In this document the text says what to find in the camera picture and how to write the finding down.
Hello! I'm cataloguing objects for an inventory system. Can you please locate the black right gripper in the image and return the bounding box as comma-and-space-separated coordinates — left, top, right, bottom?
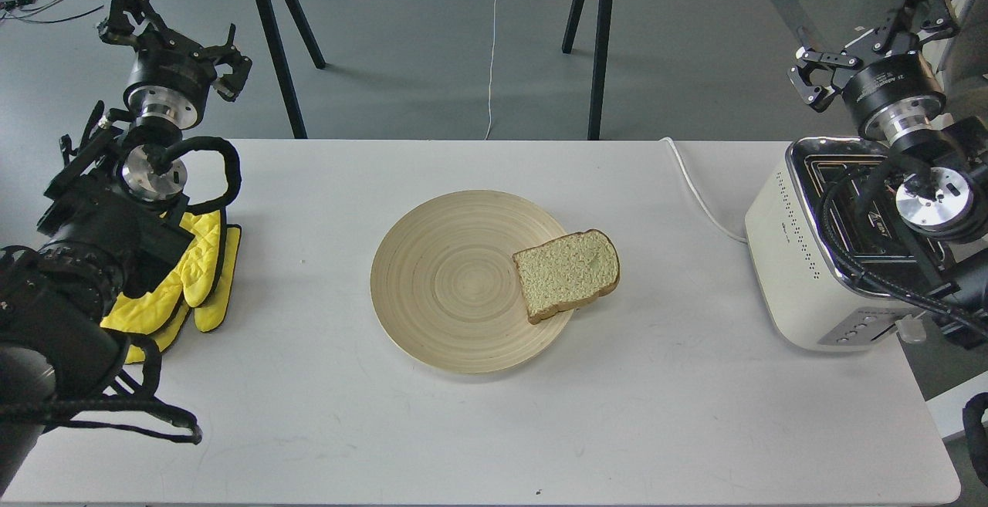
788, 0, 961, 140

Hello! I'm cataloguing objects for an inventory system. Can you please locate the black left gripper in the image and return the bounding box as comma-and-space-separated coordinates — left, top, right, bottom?
96, 0, 253, 130

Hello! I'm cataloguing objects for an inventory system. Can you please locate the slice of bread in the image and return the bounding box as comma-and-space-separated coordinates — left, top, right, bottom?
512, 229, 621, 325

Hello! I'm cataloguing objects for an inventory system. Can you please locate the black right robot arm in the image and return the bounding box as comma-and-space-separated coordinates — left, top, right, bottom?
787, 0, 986, 350

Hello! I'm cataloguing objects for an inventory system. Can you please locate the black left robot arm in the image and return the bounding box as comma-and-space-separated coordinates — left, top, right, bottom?
1, 0, 252, 487

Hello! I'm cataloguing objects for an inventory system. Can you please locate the cream white toaster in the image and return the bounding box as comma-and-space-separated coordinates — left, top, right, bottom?
745, 137, 928, 353

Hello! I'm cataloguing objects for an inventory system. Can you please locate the yellow oven mitt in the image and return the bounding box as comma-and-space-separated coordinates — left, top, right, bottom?
101, 209, 242, 352

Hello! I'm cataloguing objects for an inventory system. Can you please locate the round bamboo plate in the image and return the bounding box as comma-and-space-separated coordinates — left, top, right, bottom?
370, 190, 570, 374

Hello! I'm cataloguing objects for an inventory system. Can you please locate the white toaster power cable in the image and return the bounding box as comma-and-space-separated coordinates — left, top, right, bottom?
658, 137, 748, 244

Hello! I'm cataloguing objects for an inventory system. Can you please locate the thin white hanging cable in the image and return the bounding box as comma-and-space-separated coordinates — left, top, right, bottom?
483, 0, 499, 141

